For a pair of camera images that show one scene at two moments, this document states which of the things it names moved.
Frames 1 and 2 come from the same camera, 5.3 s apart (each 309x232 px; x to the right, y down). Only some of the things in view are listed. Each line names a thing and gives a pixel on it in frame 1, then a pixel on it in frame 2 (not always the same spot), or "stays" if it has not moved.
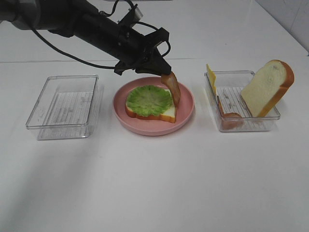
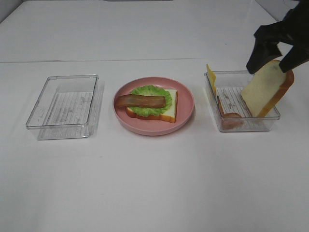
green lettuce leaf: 148,100 stays
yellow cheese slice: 213,78 stays
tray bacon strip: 170,79 -> 138,100
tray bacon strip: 229,121 stays
